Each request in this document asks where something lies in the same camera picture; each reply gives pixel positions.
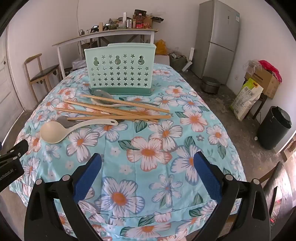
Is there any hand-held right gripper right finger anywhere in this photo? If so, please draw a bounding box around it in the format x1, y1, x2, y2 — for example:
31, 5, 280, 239
193, 151, 271, 241

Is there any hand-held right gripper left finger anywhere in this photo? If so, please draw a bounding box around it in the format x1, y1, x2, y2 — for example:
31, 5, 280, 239
24, 152, 102, 241

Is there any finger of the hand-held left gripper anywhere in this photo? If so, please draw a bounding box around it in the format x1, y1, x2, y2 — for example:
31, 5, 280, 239
0, 140, 30, 164

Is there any wooden chopstick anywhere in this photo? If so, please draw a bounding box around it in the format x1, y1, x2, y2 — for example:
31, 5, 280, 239
80, 94, 170, 113
54, 107, 140, 117
64, 100, 159, 122
92, 103, 160, 123

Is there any mint green utensil holder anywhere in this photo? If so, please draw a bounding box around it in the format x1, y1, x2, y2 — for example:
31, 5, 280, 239
84, 43, 157, 96

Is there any floral blue tablecloth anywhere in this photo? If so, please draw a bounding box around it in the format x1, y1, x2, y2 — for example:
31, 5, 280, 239
9, 62, 247, 241

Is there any white door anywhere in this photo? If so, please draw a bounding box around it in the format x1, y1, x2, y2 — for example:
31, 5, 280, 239
0, 25, 25, 116

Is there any black trash bin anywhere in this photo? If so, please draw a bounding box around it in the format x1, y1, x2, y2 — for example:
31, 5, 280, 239
257, 106, 292, 151

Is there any wooden chair with dark seat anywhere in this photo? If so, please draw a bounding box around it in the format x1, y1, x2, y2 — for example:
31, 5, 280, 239
24, 53, 61, 103

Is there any white and yellow rice bag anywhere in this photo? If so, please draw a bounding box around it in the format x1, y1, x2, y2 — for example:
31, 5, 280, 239
230, 77, 264, 122

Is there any grey rice cooker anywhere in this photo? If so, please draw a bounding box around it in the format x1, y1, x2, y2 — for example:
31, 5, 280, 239
200, 76, 221, 94

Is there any large cardboard box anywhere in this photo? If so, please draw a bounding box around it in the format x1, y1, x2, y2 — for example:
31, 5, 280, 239
245, 67, 281, 100

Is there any white panel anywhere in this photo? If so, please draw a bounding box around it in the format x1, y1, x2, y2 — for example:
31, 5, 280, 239
181, 47, 196, 72

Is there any green woven bag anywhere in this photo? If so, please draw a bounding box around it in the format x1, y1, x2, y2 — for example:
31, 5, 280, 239
170, 52, 189, 70

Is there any red plastic bag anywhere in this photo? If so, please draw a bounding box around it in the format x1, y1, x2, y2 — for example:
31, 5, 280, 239
258, 60, 282, 82

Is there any yellow plastic bag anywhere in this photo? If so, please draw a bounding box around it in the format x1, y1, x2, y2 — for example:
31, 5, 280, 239
154, 39, 167, 56

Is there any silver refrigerator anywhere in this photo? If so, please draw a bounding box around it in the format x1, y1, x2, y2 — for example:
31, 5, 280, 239
191, 0, 241, 85

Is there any white desk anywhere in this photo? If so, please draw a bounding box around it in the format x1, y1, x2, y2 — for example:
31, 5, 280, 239
52, 29, 159, 80

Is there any cola bottle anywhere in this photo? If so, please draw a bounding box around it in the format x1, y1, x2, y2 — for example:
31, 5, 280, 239
135, 13, 144, 29

